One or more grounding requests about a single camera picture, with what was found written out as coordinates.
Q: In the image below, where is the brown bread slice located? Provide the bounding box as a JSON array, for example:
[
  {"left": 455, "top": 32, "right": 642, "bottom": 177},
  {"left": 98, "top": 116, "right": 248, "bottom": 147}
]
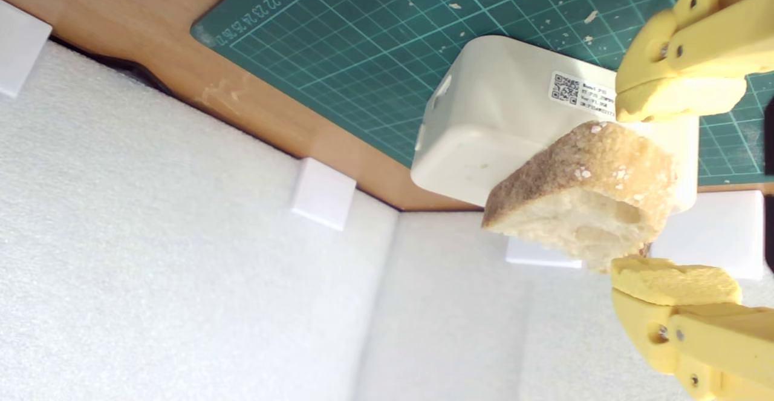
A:
[{"left": 481, "top": 120, "right": 678, "bottom": 275}]

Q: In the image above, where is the white wall clip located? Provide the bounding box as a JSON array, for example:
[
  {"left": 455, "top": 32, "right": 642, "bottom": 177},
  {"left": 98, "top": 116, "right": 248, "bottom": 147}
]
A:
[
  {"left": 290, "top": 158, "right": 357, "bottom": 231},
  {"left": 0, "top": 0, "right": 53, "bottom": 98}
]

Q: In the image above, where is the green cutting mat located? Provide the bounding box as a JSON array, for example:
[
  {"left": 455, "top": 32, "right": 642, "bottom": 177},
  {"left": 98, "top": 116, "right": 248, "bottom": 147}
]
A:
[{"left": 190, "top": 0, "right": 774, "bottom": 187}]

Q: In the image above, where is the white block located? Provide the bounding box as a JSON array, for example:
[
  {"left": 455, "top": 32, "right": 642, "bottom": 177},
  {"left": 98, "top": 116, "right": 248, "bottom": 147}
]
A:
[{"left": 410, "top": 35, "right": 701, "bottom": 214}]

